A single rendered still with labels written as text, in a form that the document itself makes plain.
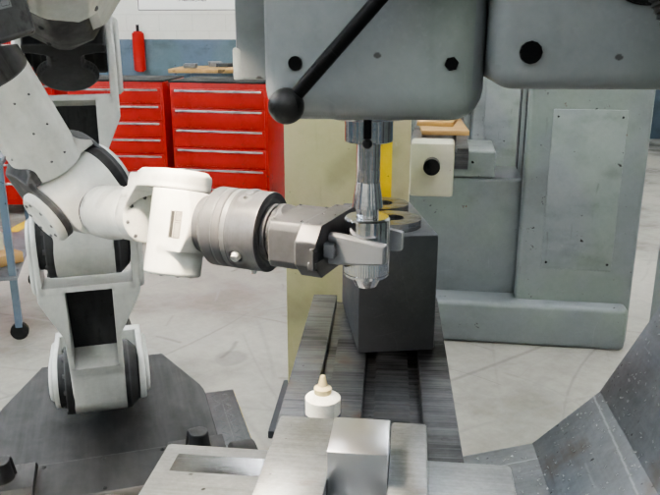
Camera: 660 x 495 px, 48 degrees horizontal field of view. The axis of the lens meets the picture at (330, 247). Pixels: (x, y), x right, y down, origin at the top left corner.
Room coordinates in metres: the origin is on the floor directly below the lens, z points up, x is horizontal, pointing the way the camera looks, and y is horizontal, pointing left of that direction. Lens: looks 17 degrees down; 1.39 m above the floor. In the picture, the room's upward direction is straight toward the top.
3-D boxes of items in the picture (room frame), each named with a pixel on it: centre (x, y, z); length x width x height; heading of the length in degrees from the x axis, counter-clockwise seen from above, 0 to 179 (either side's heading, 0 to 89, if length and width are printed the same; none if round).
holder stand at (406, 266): (1.17, -0.09, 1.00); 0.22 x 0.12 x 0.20; 5
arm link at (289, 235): (0.78, 0.05, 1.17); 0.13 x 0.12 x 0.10; 157
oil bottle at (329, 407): (0.76, 0.01, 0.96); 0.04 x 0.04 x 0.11
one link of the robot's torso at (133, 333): (1.48, 0.50, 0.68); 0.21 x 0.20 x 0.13; 17
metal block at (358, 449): (0.59, -0.03, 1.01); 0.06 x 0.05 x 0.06; 173
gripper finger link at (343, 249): (0.71, -0.03, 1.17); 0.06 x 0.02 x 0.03; 67
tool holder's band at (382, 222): (0.74, -0.04, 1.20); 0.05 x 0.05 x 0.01
